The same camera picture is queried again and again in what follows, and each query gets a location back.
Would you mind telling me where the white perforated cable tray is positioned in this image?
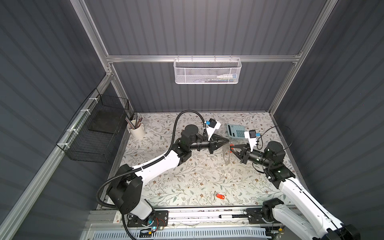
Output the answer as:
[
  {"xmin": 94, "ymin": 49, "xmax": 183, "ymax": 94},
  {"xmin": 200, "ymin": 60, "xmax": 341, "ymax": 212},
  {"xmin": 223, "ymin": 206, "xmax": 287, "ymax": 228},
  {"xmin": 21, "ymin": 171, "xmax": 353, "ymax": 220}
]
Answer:
[{"xmin": 91, "ymin": 227, "xmax": 272, "ymax": 240}]

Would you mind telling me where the white pencil cup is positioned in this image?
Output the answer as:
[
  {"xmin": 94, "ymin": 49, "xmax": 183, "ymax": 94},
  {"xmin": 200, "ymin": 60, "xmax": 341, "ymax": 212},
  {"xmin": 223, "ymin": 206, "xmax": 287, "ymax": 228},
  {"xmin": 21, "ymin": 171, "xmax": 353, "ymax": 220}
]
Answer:
[{"xmin": 125, "ymin": 117, "xmax": 146, "ymax": 140}]

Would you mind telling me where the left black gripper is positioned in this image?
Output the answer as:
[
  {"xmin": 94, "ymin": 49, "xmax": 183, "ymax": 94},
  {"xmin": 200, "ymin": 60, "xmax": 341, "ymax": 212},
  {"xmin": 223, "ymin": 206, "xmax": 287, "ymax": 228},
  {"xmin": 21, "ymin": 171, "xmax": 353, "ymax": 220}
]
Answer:
[{"xmin": 187, "ymin": 133, "xmax": 228, "ymax": 154}]

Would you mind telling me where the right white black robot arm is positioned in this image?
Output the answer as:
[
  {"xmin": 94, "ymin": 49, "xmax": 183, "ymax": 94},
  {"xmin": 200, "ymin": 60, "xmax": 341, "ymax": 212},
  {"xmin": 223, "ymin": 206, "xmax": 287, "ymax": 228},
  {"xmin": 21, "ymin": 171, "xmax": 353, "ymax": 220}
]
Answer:
[{"xmin": 230, "ymin": 141, "xmax": 361, "ymax": 240}]

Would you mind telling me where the white tube in basket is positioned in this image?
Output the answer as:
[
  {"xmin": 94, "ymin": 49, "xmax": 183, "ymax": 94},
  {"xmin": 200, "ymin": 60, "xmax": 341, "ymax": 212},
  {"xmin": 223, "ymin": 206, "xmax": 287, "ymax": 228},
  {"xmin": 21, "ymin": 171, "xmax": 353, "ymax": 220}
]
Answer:
[{"xmin": 206, "ymin": 74, "xmax": 238, "ymax": 82}]

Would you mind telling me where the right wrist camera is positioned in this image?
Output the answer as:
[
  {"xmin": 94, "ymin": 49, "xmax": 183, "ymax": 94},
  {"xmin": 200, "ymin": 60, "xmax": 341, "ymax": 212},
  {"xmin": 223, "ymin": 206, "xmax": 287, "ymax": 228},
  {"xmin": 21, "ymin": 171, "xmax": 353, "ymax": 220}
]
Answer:
[{"xmin": 244, "ymin": 130, "xmax": 261, "ymax": 152}]

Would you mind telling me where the light blue calculator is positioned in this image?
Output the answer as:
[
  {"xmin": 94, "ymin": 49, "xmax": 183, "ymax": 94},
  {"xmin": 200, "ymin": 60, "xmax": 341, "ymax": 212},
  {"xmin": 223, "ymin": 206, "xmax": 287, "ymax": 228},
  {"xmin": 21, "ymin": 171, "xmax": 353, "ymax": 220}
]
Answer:
[{"xmin": 226, "ymin": 124, "xmax": 246, "ymax": 139}]

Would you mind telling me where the black wire mesh basket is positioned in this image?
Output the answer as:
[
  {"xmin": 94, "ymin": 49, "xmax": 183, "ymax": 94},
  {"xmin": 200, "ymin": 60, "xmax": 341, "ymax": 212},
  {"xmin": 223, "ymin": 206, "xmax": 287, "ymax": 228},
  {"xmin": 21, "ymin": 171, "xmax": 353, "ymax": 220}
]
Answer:
[{"xmin": 57, "ymin": 92, "xmax": 130, "ymax": 164}]

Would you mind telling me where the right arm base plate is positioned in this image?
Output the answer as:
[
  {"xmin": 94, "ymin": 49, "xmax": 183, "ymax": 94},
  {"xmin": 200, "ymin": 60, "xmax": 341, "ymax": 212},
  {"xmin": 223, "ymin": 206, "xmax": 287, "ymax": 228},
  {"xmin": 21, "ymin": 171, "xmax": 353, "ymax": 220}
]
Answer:
[{"xmin": 246, "ymin": 207, "xmax": 271, "ymax": 224}]

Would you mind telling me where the white wire mesh basket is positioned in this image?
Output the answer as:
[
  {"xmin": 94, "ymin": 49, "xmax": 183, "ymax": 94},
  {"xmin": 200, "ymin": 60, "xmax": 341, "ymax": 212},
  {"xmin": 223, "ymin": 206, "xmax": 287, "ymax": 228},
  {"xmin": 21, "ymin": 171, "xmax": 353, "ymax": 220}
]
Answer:
[{"xmin": 173, "ymin": 58, "xmax": 242, "ymax": 85}]

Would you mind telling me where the black corrugated cable hose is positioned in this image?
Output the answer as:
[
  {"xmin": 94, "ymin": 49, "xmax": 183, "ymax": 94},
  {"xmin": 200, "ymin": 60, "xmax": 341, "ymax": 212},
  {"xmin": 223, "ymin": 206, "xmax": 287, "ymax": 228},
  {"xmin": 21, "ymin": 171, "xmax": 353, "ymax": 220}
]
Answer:
[{"xmin": 95, "ymin": 109, "xmax": 206, "ymax": 210}]

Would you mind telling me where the aluminium front rail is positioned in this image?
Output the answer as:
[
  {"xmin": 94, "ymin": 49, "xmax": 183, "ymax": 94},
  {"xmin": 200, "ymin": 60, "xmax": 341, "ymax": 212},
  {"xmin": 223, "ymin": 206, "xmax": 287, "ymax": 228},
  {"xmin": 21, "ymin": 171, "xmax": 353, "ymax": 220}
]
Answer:
[{"xmin": 86, "ymin": 206, "xmax": 262, "ymax": 228}]

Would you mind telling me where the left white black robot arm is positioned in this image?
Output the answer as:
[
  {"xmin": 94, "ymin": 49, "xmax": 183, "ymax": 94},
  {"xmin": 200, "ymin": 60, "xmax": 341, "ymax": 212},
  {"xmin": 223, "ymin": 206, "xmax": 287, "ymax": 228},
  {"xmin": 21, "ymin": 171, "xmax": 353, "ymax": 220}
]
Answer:
[{"xmin": 107, "ymin": 125, "xmax": 229, "ymax": 226}]

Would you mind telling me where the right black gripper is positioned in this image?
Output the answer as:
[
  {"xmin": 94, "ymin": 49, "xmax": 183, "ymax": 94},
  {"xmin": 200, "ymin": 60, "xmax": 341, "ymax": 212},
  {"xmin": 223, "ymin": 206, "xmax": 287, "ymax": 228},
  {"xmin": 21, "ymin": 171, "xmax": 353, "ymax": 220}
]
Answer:
[{"xmin": 228, "ymin": 144, "xmax": 271, "ymax": 169}]

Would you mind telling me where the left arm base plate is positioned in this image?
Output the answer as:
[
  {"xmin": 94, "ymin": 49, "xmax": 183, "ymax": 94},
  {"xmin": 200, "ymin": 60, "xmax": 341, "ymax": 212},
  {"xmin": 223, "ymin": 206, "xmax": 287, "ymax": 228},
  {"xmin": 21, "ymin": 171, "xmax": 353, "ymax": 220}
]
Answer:
[{"xmin": 127, "ymin": 210, "xmax": 169, "ymax": 228}]

